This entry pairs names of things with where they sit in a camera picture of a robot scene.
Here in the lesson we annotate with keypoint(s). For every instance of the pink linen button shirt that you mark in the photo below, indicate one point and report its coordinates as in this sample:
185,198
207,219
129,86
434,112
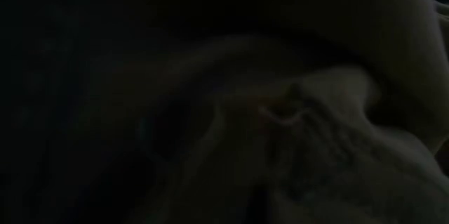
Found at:
315,139

